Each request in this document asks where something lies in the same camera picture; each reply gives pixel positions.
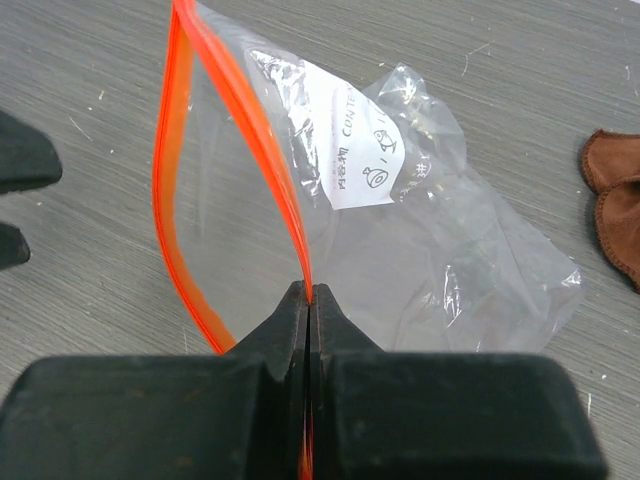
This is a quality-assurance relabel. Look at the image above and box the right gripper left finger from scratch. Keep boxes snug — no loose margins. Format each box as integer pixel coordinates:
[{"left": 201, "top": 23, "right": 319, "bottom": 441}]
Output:
[{"left": 1, "top": 282, "right": 306, "bottom": 479}]

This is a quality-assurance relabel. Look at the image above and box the brown cloth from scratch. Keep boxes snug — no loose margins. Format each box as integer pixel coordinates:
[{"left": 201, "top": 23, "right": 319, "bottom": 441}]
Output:
[{"left": 581, "top": 130, "right": 639, "bottom": 289}]

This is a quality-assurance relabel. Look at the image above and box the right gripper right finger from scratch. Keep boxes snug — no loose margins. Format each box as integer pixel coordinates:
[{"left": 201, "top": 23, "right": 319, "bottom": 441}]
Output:
[{"left": 307, "top": 284, "right": 608, "bottom": 479}]

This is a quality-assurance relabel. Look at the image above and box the clear orange zip bag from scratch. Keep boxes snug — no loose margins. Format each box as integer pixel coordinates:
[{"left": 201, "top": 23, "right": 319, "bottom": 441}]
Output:
[{"left": 152, "top": 1, "right": 583, "bottom": 353}]

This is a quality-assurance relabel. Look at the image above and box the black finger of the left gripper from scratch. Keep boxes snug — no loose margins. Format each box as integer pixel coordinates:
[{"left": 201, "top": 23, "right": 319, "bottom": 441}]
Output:
[{"left": 0, "top": 109, "right": 64, "bottom": 274}]

